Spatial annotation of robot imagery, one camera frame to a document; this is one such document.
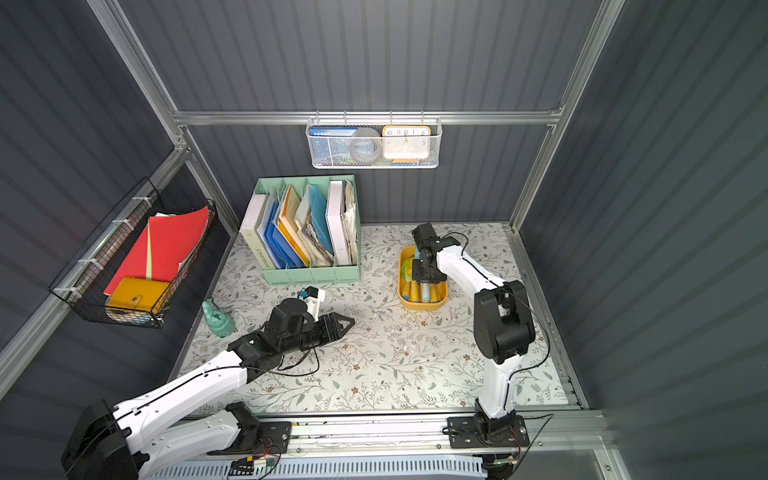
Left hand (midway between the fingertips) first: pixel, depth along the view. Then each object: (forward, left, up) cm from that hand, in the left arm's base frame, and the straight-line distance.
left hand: (348, 324), depth 76 cm
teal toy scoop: (+14, -22, -7) cm, 27 cm away
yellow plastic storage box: (+32, -16, -10) cm, 38 cm away
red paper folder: (+16, +48, +13) cm, 53 cm away
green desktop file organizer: (+29, +15, +5) cm, 33 cm away
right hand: (+20, -24, -7) cm, 32 cm away
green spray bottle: (+6, +39, -9) cm, 41 cm away
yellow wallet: (0, +44, +15) cm, 47 cm away
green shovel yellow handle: (+24, -17, -13) cm, 32 cm away
